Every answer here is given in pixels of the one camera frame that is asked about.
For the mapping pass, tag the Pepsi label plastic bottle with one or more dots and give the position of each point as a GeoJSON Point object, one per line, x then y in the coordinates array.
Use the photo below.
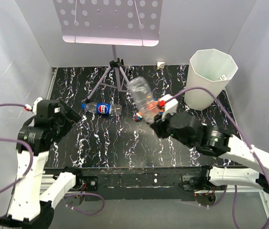
{"type": "Point", "coordinates": [102, 108]}

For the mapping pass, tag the white octagonal plastic bin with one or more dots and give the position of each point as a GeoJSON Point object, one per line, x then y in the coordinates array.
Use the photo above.
{"type": "Point", "coordinates": [205, 69]}

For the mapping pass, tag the crushed clear bottle white cap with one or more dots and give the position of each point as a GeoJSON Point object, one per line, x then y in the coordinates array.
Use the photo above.
{"type": "Point", "coordinates": [143, 98]}

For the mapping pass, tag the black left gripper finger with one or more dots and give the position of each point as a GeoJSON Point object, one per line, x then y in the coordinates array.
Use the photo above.
{"type": "Point", "coordinates": [72, 117]}
{"type": "Point", "coordinates": [64, 108]}

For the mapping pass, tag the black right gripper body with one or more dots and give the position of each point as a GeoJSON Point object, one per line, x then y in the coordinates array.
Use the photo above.
{"type": "Point", "coordinates": [170, 130]}

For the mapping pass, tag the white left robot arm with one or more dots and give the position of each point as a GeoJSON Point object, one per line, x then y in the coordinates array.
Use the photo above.
{"type": "Point", "coordinates": [31, 209]}

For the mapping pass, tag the white perforated music stand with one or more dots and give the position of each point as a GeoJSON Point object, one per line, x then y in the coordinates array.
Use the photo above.
{"type": "Point", "coordinates": [110, 22]}

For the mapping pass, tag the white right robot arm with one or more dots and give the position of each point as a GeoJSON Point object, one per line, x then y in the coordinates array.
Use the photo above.
{"type": "Point", "coordinates": [212, 141]}

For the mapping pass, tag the small white wall bracket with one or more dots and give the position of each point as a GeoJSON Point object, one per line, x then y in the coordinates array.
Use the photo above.
{"type": "Point", "coordinates": [160, 65]}

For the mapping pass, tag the small colourful toy figure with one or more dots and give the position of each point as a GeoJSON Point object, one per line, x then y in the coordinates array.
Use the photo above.
{"type": "Point", "coordinates": [138, 118]}

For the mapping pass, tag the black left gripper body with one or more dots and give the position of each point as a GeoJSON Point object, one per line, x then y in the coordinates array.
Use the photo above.
{"type": "Point", "coordinates": [62, 126]}

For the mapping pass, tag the large clear plastic bottle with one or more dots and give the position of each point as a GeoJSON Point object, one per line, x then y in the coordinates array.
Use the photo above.
{"type": "Point", "coordinates": [223, 78]}

